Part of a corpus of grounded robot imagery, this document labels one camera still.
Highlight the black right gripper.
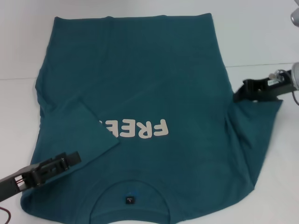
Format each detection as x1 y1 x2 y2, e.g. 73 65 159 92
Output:
233 70 294 103

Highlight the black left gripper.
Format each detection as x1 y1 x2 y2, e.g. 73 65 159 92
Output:
0 151 82 199

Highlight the teal blue FREE! t-shirt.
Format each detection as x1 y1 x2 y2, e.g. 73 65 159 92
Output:
20 13 285 224

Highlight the left gripper cable with plug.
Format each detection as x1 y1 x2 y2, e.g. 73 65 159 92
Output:
0 201 12 224

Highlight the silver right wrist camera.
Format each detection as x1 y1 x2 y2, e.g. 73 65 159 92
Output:
290 8 299 27

